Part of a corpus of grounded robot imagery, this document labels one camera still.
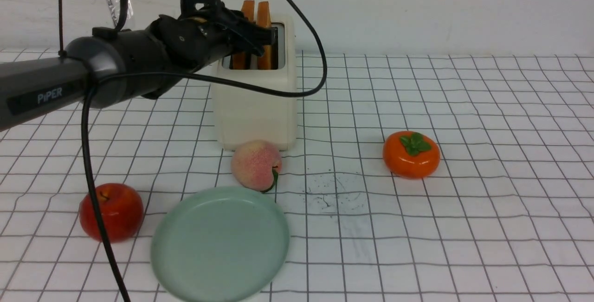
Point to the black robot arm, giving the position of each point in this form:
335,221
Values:
127,64

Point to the cream white toaster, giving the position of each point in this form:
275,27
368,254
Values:
243,115

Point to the white grid tablecloth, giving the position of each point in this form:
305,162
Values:
507,216

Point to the toast slice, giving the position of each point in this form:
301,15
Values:
263,19
242,61

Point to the orange persimmon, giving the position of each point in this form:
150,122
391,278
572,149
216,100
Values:
411,155

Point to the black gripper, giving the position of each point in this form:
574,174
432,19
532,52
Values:
190,44

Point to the light green plate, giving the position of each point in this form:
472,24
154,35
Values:
222,244

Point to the pink peach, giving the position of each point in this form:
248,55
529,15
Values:
257,165

